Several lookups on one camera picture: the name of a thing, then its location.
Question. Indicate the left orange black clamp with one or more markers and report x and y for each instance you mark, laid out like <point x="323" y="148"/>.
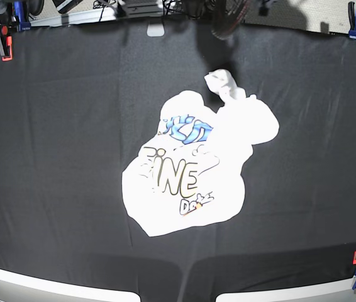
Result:
<point x="6" y="44"/>

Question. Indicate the grey camera mount base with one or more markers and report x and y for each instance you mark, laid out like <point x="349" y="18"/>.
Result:
<point x="155" y="29"/>

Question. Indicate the left blue clamp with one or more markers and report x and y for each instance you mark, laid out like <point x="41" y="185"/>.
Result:
<point x="20" y="15"/>

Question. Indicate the white printed t-shirt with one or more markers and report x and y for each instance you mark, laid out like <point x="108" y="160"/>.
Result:
<point x="189" y="173"/>

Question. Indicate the black table cloth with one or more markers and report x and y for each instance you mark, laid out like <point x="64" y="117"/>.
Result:
<point x="76" y="105"/>

